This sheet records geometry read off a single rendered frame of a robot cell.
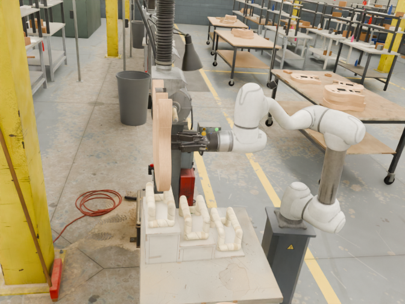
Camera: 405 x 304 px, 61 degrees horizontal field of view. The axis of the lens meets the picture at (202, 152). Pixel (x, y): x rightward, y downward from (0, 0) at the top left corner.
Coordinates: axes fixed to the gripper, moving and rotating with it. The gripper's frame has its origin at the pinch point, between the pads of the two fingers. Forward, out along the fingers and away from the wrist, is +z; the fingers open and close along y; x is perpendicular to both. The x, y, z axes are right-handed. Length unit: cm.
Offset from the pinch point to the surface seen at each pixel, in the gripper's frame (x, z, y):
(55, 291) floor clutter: -135, 66, 51
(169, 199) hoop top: -24.7, -1.0, -5.2
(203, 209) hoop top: -32.9, -16.9, -2.4
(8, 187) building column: -61, 87, 67
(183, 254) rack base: -48, -7, -13
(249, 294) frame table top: -53, -31, -34
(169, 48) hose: 21, -9, 85
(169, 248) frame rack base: -44.2, -0.8, -13.2
